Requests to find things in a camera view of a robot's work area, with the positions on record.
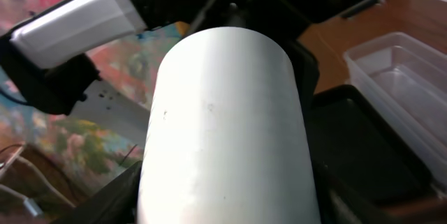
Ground white cup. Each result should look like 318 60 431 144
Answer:
136 27 321 224

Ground clear plastic bin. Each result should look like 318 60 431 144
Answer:
343 32 446 190

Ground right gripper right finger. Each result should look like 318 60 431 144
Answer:
312 160 384 224

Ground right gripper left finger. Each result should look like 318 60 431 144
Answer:
52 161 142 224

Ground black plastic tray bin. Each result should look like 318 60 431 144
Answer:
305 85 443 220

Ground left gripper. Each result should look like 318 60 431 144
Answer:
1 35 101 115

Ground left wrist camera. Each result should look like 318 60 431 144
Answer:
10 0 147 69

